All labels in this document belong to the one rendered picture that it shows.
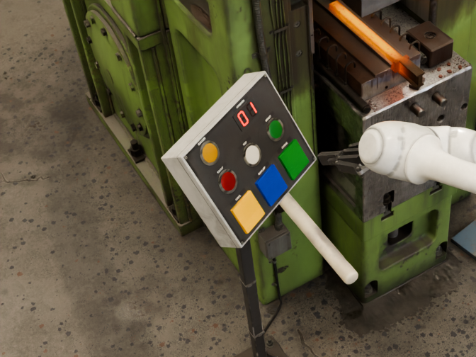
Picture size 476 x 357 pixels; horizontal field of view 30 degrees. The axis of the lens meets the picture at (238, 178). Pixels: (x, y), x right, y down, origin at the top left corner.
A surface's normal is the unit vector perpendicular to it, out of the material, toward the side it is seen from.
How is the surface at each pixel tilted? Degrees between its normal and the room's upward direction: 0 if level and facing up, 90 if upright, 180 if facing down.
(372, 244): 90
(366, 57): 0
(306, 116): 90
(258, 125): 60
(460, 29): 90
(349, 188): 42
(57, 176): 0
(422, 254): 90
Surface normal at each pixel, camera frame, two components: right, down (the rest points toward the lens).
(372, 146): -0.84, -0.08
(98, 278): -0.10, -0.68
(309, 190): 0.49, 0.60
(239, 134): 0.65, -0.02
